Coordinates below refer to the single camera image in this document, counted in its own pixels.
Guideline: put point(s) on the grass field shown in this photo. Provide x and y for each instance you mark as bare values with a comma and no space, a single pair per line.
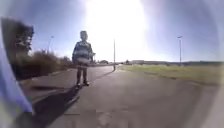
180,71

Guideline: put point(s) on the blue sheet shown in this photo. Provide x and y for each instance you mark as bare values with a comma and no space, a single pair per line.
10,86

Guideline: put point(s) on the dark tree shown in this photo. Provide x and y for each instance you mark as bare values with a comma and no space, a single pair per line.
18,40

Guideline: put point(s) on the person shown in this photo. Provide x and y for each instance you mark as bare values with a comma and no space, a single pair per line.
82,53

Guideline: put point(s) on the thin pole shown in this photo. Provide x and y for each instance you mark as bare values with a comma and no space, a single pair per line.
114,53

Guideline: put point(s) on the distant tree line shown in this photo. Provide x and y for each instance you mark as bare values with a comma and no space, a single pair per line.
200,62

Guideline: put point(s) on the grey paved path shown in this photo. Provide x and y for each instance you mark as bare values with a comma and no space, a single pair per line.
133,100

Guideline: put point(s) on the row of bushes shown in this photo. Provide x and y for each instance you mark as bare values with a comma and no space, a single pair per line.
40,65

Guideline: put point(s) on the street lamp pole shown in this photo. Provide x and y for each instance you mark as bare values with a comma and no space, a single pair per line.
180,50
50,43

